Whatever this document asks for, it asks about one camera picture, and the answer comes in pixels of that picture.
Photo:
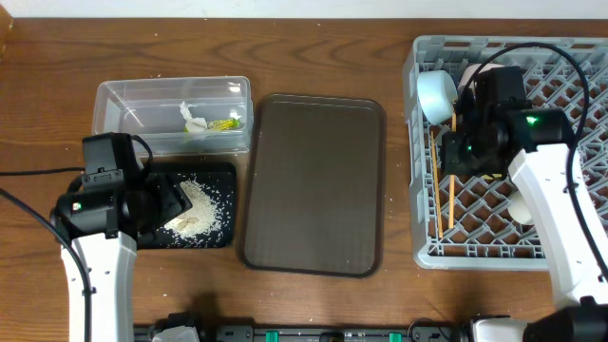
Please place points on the grey dishwasher rack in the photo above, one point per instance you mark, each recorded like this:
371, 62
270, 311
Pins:
484, 236

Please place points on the pile of rice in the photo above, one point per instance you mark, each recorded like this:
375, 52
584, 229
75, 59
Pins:
209, 211

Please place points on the green snack wrapper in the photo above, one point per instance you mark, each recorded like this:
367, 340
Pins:
223, 124

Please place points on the yellow plate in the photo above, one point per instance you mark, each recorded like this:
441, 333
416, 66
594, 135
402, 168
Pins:
493, 177

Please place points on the blue bowl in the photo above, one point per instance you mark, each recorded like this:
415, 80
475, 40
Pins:
437, 93

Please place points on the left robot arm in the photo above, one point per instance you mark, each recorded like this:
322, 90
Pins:
101, 226

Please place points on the white bowl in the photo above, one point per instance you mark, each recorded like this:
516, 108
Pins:
468, 73

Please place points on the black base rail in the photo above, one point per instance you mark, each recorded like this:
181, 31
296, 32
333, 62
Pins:
190, 327

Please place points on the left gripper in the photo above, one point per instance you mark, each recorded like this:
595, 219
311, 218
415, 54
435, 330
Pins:
172, 197

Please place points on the small white green cup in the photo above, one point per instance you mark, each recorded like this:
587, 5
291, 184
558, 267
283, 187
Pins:
517, 209

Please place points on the brown serving tray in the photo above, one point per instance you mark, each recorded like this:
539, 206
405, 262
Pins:
314, 202

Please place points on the black waste tray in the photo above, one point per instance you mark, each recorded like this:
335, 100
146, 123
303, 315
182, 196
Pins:
221, 176

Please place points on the white tissue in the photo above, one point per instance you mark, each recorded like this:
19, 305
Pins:
192, 124

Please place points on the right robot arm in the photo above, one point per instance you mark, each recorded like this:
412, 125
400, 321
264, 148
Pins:
545, 168

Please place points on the clear plastic waste bin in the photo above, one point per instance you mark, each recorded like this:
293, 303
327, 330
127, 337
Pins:
150, 109

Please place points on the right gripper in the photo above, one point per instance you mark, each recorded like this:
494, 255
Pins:
450, 161

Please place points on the wooden chopstick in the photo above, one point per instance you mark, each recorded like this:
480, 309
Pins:
451, 186
434, 169

